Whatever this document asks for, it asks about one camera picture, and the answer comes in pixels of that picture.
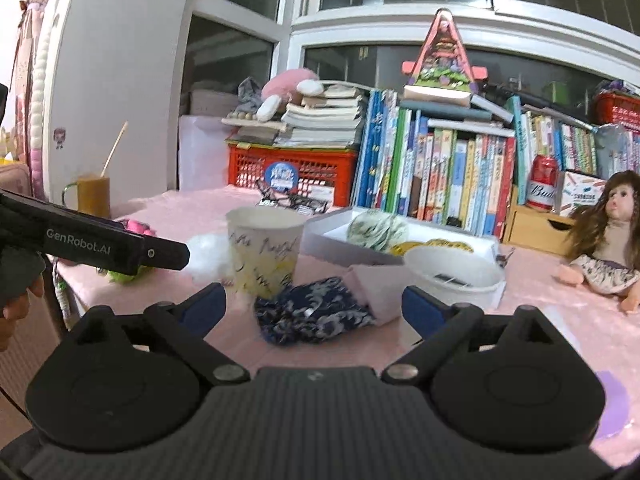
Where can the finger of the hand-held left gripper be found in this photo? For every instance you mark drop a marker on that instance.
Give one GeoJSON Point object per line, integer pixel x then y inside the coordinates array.
{"type": "Point", "coordinates": [100, 242]}

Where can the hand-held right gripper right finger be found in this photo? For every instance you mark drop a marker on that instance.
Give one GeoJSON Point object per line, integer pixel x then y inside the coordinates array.
{"type": "Point", "coordinates": [422, 308]}

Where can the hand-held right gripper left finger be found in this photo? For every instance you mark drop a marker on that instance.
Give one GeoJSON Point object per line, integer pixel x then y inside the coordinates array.
{"type": "Point", "coordinates": [202, 308]}

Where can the pink scrunchie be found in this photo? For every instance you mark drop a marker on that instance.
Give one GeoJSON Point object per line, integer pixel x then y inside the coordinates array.
{"type": "Point", "coordinates": [135, 225]}

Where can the pink cloth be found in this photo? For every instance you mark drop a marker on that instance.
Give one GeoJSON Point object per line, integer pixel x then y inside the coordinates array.
{"type": "Point", "coordinates": [380, 295]}

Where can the navy floral scrunchie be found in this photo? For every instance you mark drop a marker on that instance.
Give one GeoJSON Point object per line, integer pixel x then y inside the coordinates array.
{"type": "Point", "coordinates": [310, 310]}

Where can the white cardboard box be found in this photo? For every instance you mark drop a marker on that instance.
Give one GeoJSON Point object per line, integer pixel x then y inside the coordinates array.
{"type": "Point", "coordinates": [325, 240]}

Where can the person's left hand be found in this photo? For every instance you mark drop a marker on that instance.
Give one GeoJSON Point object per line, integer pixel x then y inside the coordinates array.
{"type": "Point", "coordinates": [12, 317]}

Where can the glass mug with brown drink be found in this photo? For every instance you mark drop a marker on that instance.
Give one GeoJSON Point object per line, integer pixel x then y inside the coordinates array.
{"type": "Point", "coordinates": [92, 195]}

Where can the white paper cup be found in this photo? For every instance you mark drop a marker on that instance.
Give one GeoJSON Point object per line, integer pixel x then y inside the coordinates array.
{"type": "Point", "coordinates": [475, 290]}

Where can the yellow sequin scrunchie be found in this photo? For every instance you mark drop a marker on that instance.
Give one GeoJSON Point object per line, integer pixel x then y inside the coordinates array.
{"type": "Point", "coordinates": [445, 245]}

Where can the scribbled paper cup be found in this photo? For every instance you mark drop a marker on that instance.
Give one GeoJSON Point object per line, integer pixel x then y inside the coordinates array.
{"type": "Point", "coordinates": [265, 260]}

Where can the green white patterned scrunchie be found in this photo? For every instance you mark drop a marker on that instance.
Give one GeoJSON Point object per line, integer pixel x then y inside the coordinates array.
{"type": "Point", "coordinates": [375, 230]}

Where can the wooden stirring stick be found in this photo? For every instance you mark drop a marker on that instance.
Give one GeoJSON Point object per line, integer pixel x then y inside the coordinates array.
{"type": "Point", "coordinates": [115, 149]}

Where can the small cartoon sticker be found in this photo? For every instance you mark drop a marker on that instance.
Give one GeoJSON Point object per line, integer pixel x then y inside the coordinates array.
{"type": "Point", "coordinates": [60, 138]}

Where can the white plastic storage box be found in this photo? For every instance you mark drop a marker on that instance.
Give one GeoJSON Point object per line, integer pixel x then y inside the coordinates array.
{"type": "Point", "coordinates": [200, 155]}

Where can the wooden drawer box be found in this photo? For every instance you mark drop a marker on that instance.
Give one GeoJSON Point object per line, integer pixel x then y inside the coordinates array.
{"type": "Point", "coordinates": [530, 230]}

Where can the row of children's books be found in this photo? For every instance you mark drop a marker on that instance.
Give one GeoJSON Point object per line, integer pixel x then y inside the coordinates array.
{"type": "Point", "coordinates": [425, 175]}

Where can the black eyeglasses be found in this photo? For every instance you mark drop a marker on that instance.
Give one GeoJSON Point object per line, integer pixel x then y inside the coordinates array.
{"type": "Point", "coordinates": [315, 205]}

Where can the blue round sticker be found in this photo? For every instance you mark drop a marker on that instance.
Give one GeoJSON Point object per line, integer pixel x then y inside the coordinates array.
{"type": "Point", "coordinates": [280, 176]}

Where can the red beer can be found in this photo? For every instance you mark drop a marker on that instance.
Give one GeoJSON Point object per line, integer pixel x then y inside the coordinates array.
{"type": "Point", "coordinates": [542, 185]}

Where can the red plastic crate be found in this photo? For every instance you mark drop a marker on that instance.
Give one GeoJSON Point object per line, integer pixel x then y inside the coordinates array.
{"type": "Point", "coordinates": [320, 165]}

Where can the grey storage box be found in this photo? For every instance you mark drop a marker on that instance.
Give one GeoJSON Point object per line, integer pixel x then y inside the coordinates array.
{"type": "Point", "coordinates": [210, 102]}

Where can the white pencil print box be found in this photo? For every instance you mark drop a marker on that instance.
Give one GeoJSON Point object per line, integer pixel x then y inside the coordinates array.
{"type": "Point", "coordinates": [580, 192]}

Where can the pink curtain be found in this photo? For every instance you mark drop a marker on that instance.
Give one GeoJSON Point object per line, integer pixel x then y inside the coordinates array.
{"type": "Point", "coordinates": [25, 60]}

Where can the teal book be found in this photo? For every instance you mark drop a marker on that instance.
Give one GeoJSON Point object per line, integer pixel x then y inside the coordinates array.
{"type": "Point", "coordinates": [450, 110]}

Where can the row of thin books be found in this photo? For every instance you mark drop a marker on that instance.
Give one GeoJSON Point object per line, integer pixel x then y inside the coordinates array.
{"type": "Point", "coordinates": [550, 145]}

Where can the stack of paperback books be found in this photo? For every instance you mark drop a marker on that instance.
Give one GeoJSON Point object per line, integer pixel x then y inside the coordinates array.
{"type": "Point", "coordinates": [325, 125]}

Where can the grey plush toy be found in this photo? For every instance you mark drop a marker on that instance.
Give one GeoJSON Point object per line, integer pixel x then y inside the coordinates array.
{"type": "Point", "coordinates": [247, 95]}

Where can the purple sticker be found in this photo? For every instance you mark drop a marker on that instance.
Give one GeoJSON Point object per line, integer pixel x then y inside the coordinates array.
{"type": "Point", "coordinates": [612, 405]}

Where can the beige flat box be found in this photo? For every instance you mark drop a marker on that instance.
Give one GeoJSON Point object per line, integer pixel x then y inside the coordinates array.
{"type": "Point", "coordinates": [435, 95]}

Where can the long-haired doll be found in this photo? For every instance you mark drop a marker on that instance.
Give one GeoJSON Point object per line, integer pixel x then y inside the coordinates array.
{"type": "Point", "coordinates": [620, 210]}

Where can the pink plush toy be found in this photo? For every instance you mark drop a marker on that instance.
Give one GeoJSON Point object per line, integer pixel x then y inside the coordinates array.
{"type": "Point", "coordinates": [290, 82]}

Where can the pink triangular toy house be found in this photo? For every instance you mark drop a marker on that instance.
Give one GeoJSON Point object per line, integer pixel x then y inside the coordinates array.
{"type": "Point", "coordinates": [442, 55]}

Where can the clear plastic bag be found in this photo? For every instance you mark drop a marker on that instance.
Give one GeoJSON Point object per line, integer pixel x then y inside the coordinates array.
{"type": "Point", "coordinates": [615, 137]}

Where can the red mesh basket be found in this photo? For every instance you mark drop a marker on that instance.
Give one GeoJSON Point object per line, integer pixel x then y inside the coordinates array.
{"type": "Point", "coordinates": [617, 110]}

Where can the white window frame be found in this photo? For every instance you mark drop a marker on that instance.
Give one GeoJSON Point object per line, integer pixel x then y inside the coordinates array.
{"type": "Point", "coordinates": [300, 35]}

